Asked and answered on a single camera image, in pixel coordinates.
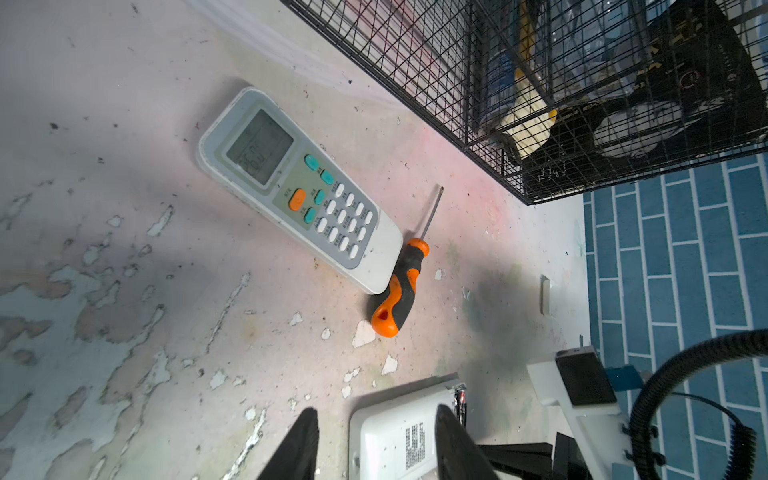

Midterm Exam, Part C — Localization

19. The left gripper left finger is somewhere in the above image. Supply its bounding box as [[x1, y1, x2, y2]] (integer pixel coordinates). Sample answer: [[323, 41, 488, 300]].
[[257, 407, 320, 480]]

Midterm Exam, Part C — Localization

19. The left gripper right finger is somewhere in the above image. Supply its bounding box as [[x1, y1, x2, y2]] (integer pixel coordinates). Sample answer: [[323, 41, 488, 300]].
[[434, 405, 497, 480]]

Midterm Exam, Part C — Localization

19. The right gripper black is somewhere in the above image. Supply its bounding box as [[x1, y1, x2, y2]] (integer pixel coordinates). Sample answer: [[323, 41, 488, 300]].
[[479, 433, 593, 480]]

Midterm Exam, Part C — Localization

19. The white remote control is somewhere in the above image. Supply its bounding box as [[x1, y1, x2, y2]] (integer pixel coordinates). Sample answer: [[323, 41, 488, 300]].
[[348, 378, 467, 479]]

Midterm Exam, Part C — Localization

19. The grey remote with teal buttons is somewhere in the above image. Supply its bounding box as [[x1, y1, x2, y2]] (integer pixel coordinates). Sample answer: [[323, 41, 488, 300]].
[[196, 87, 403, 295]]

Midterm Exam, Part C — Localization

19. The orange black screwdriver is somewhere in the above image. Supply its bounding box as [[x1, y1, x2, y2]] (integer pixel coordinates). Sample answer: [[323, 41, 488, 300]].
[[370, 186, 444, 338]]

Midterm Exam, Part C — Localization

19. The small white battery cover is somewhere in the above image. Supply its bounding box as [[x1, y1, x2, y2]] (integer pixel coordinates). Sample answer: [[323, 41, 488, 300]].
[[540, 275, 551, 316]]

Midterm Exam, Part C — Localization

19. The yellow item in basket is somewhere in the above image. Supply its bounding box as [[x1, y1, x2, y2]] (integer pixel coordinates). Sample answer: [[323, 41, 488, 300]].
[[501, 1, 558, 160]]

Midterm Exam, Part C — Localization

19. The black round item in basket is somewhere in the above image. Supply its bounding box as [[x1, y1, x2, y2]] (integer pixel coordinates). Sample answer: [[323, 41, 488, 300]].
[[522, 1, 767, 203]]

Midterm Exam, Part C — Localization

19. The black corrugated cable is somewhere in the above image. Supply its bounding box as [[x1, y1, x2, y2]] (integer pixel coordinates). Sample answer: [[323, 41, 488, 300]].
[[626, 328, 768, 480]]

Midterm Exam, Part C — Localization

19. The black wire mesh basket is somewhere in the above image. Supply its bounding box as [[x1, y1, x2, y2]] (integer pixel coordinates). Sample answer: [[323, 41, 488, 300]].
[[288, 1, 767, 205]]

